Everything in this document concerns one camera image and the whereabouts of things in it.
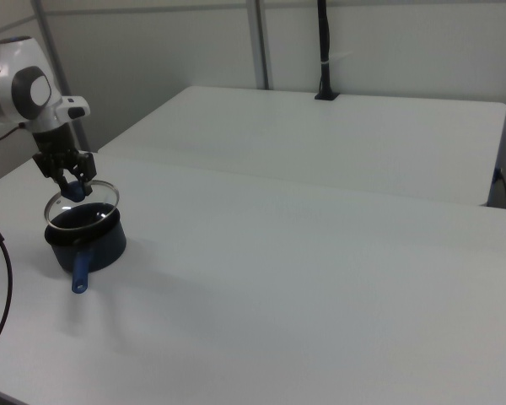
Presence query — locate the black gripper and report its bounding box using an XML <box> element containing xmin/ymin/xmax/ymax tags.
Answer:
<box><xmin>32</xmin><ymin>125</ymin><xmax>98</xmax><ymax>198</ymax></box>

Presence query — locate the glass lid with blue knob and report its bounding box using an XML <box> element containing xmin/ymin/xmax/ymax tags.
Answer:
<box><xmin>44</xmin><ymin>180</ymin><xmax>121</xmax><ymax>233</ymax></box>

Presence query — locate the dark blue saucepan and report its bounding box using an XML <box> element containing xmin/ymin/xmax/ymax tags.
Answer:
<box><xmin>45</xmin><ymin>202</ymin><xmax>127</xmax><ymax>294</ymax></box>

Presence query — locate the black pole with base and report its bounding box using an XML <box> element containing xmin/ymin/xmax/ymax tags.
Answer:
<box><xmin>314</xmin><ymin>0</ymin><xmax>342</xmax><ymax>101</ymax></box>

